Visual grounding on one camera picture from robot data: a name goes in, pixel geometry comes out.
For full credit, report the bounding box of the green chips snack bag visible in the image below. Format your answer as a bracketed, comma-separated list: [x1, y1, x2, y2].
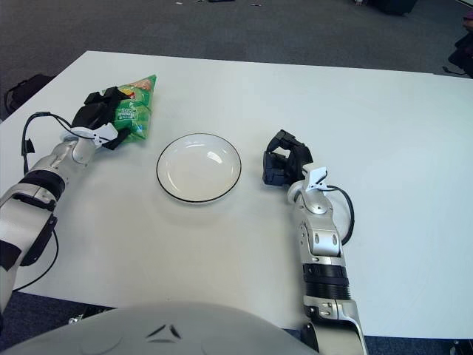
[101, 73, 158, 147]

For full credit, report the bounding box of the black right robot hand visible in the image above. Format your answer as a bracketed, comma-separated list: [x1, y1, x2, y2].
[261, 129, 315, 186]

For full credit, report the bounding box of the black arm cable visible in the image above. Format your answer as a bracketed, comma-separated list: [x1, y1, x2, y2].
[10, 111, 98, 291]
[326, 184, 355, 246]

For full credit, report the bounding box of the dark suitcase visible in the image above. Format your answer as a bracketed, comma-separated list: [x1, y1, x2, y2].
[375, 0, 419, 16]

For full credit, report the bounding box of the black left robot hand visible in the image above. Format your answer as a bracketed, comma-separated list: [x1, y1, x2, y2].
[70, 85, 131, 151]

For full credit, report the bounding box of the black bag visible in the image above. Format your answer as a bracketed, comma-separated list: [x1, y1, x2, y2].
[3, 73, 57, 112]

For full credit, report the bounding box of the metal caster wheel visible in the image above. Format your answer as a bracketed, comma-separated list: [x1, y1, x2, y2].
[448, 337, 473, 355]

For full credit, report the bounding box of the grey robot torso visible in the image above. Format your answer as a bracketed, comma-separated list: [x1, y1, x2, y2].
[0, 301, 316, 355]

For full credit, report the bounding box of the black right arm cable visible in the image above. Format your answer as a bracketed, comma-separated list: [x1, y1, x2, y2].
[326, 184, 355, 246]

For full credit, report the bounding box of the white plate black rim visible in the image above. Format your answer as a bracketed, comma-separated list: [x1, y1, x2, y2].
[155, 132, 243, 204]

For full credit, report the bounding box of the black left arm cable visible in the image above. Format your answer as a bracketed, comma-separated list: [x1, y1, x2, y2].
[10, 111, 98, 291]

